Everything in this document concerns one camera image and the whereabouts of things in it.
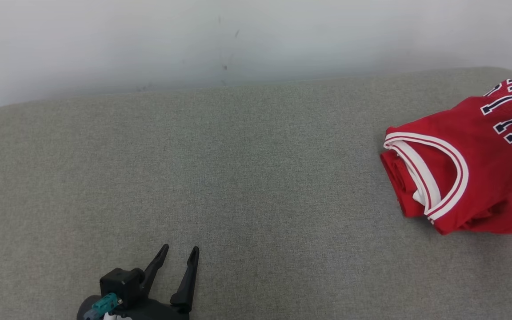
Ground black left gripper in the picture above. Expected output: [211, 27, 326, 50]
[120, 244, 200, 320]

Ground red jersey with white sleeves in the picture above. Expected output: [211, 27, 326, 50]
[383, 79, 512, 223]

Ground red shorts with white stripe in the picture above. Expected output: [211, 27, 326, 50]
[380, 150, 512, 235]

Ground beige fabric panel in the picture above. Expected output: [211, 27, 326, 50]
[0, 67, 512, 320]

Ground teal cable connector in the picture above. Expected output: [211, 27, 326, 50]
[91, 292, 124, 315]

